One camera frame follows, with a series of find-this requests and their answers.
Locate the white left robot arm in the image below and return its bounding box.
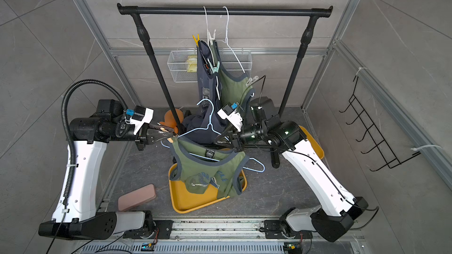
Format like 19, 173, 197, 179
38, 79, 175, 241

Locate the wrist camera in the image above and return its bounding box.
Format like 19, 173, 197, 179
217, 102, 243, 132
125, 106, 154, 135

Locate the dark grey tank top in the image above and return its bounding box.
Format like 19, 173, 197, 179
182, 41, 226, 145

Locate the orange plush toy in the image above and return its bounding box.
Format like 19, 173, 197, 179
159, 109, 184, 134

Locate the black clothes rack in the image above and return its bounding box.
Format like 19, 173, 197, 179
117, 2, 334, 169

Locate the green printed tank top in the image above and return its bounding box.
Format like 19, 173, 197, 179
168, 137, 250, 199

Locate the yellow item in basket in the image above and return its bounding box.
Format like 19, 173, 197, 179
186, 55, 197, 73

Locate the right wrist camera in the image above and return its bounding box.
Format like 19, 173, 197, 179
217, 102, 243, 132

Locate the white clothespin middle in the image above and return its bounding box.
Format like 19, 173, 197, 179
246, 76, 258, 87

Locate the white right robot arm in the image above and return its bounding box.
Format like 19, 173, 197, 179
215, 98, 368, 242

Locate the black wire wall rack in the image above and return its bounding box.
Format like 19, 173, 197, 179
339, 76, 421, 172

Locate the metal base rail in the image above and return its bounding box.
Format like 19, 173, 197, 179
77, 218, 369, 254

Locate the white wire basket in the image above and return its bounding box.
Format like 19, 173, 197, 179
167, 49, 253, 83

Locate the pink rectangular case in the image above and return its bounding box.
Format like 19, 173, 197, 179
118, 184, 157, 212

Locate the plain green tank top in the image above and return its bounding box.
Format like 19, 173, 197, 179
213, 41, 255, 116

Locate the light blue wire hanger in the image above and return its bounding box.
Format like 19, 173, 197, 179
177, 98, 266, 173

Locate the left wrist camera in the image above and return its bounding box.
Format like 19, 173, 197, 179
125, 106, 154, 135

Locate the white wire hanger right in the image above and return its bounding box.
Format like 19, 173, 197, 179
216, 6, 245, 74

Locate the small yellow plastic tray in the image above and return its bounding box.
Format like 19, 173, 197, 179
300, 126, 324, 159

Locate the large yellow plastic tray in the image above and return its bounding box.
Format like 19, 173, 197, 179
168, 163, 229, 214

